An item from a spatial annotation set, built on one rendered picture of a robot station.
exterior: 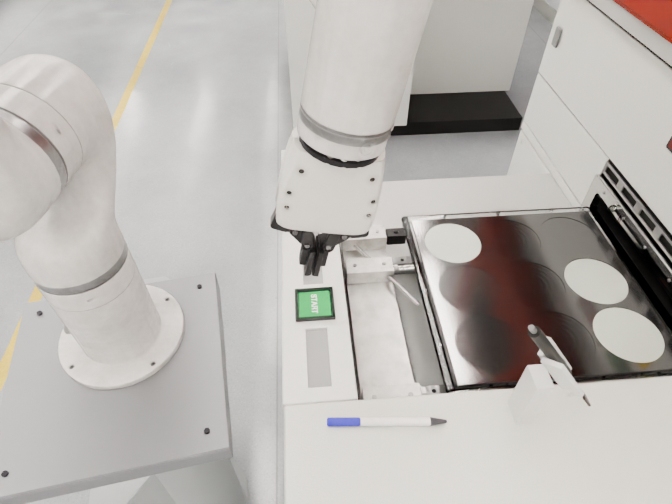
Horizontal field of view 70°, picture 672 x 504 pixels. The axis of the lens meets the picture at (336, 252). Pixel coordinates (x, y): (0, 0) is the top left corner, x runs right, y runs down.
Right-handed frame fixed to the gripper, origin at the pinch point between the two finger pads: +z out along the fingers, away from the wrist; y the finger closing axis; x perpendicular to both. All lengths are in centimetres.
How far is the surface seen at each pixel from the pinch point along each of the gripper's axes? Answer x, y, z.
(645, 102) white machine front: -33, -57, -10
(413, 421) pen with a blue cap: 14.0, -13.1, 11.8
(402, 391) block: 6.7, -15.1, 18.2
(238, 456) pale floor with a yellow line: -23, 3, 114
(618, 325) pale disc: -2, -50, 12
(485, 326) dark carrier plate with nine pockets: -3.6, -29.8, 16.1
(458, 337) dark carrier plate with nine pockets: -1.9, -25.2, 17.1
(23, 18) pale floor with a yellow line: -396, 197, 153
